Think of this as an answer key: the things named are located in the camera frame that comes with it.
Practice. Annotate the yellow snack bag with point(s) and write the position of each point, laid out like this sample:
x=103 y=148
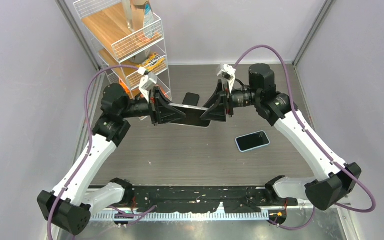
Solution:
x=155 y=63

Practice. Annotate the white wire shelf rack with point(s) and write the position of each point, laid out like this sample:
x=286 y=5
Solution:
x=114 y=43

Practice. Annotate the orange snack packs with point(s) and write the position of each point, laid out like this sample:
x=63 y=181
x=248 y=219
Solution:
x=132 y=91

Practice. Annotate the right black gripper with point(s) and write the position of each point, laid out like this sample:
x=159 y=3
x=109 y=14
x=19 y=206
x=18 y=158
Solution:
x=217 y=111

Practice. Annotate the blue white bottle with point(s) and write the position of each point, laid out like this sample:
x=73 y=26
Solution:
x=148 y=20

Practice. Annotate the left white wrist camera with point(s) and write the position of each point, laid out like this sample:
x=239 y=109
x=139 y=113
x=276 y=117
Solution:
x=147 y=82

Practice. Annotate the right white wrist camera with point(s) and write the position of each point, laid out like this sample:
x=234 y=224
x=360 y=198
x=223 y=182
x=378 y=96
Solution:
x=228 y=73

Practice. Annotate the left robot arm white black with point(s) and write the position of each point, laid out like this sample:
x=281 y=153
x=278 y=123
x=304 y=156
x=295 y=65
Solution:
x=68 y=206

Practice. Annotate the phone in light blue case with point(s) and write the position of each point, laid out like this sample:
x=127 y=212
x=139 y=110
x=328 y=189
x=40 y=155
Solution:
x=252 y=141

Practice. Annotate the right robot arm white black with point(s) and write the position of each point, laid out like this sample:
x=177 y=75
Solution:
x=333 y=178

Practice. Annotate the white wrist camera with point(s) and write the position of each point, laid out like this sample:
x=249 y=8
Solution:
x=228 y=73
x=147 y=82

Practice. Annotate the black phone case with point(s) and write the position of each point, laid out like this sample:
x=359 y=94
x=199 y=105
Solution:
x=191 y=99

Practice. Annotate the black phone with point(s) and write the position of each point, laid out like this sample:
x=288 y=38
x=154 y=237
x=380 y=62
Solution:
x=192 y=115

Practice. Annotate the clear bottle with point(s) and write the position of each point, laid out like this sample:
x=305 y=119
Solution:
x=127 y=8

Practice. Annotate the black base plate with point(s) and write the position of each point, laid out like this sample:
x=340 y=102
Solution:
x=203 y=199

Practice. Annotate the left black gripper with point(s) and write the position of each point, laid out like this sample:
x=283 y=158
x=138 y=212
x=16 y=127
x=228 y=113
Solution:
x=161 y=111

